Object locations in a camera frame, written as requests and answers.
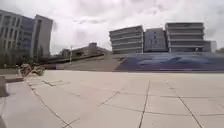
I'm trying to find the grey sloped ramp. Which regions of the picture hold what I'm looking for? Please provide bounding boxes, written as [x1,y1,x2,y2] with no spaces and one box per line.
[54,53,128,72]

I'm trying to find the low dark building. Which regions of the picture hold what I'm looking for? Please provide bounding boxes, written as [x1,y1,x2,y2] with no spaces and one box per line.
[59,42,113,58]

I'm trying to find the tiered building with banded floors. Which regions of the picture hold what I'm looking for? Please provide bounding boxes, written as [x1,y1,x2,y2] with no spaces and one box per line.
[108,21,218,55]

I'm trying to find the pale stone slab plaza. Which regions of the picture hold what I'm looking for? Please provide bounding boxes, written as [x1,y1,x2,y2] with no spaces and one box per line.
[0,69,224,128]

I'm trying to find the thin pole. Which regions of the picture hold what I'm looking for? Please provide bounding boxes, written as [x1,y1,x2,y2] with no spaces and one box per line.
[68,45,73,64]

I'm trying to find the wide bluish stairs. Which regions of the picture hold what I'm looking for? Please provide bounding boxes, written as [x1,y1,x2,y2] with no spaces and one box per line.
[114,51,224,73]

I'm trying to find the parked bicycles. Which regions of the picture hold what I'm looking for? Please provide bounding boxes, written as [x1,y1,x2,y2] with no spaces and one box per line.
[18,62,46,78]

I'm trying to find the tall grey two-block building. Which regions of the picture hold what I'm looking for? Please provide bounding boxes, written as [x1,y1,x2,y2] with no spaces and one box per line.
[0,9,54,64]

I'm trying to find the low stone ledge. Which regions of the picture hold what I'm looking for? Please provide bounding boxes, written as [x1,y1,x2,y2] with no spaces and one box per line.
[0,73,25,98]

